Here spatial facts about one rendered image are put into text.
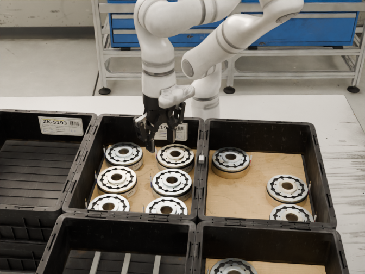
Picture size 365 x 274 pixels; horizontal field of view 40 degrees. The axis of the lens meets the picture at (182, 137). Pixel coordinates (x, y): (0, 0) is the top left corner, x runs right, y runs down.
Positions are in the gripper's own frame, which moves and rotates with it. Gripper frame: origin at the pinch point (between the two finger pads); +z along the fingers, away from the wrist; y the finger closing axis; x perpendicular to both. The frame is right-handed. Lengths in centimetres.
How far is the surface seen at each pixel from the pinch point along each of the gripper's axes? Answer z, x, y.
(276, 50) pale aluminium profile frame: 71, -104, -174
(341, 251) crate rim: 7.4, 44.7, -10.1
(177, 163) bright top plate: 14.6, -4.9, -9.0
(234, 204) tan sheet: 17.4, 14.1, -11.7
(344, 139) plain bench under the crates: 31, 7, -73
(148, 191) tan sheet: 17.3, -3.8, 1.9
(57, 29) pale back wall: 93, -271, -109
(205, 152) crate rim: 7.4, 3.1, -11.7
